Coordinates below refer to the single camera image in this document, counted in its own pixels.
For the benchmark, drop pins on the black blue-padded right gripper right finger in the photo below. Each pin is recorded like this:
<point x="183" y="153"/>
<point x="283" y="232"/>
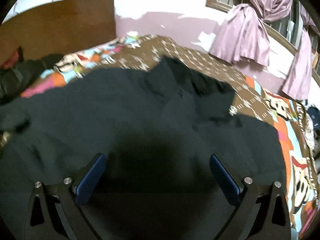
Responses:
<point x="272" y="220"/>

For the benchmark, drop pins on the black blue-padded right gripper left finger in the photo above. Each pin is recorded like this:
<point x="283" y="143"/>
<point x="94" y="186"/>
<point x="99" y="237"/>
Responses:
<point x="54" y="211"/>

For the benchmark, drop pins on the large black padded jacket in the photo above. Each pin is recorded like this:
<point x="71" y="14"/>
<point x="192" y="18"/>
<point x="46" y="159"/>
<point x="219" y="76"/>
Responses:
<point x="157" y="130"/>

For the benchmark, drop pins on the black and red clothes pile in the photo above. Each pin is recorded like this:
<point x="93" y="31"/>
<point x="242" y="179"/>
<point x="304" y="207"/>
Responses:
<point x="17" y="74"/>

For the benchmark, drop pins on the colourful cartoon patterned bedsheet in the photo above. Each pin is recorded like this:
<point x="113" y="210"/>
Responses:
<point x="287" y="117"/>

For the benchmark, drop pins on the purple curtain panel at right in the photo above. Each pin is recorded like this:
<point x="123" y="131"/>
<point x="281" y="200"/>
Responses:
<point x="297" y="84"/>

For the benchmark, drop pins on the knotted purple satin curtain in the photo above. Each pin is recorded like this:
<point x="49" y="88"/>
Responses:
<point x="246" y="27"/>

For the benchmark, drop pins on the brown wooden headboard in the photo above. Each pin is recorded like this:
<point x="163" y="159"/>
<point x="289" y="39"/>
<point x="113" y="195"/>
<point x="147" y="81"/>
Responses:
<point x="61" y="27"/>

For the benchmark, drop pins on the wooden framed barred window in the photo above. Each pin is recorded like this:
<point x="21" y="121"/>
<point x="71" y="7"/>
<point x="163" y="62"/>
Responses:
<point x="262" y="7"/>

